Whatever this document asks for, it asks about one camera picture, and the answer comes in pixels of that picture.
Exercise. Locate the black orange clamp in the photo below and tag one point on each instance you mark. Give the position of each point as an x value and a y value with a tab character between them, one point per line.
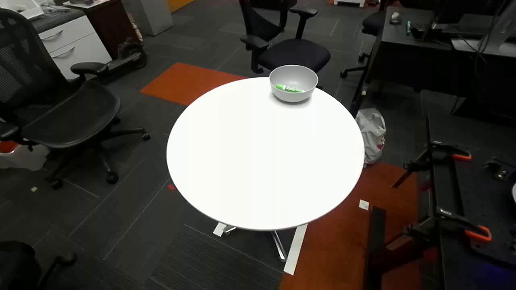
437	155
451	225

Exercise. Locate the dark wooden cabinet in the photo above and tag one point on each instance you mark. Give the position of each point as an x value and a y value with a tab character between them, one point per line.
109	22

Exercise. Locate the black office chair base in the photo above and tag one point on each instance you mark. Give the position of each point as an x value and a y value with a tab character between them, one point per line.
24	264

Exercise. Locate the black padded office chair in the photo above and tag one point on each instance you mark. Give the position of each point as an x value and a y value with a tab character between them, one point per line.
288	48

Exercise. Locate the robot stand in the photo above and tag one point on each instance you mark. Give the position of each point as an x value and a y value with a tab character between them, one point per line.
463	225

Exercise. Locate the white drawer cabinet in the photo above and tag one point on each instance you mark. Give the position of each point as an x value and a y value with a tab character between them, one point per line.
70	42

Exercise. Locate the grey bowl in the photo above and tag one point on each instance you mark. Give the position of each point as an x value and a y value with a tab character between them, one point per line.
296	78

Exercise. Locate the black mesh office chair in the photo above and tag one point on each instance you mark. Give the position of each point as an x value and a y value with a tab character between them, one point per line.
60	112

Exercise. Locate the white plastic bag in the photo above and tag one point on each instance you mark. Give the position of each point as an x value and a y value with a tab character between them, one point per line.
371	135

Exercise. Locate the black desk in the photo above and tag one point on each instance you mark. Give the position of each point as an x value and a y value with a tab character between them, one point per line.
439	56

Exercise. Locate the green marker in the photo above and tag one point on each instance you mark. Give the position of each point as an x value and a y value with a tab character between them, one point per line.
288	88

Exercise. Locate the computer mouse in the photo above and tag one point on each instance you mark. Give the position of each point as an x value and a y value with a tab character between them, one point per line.
396	17

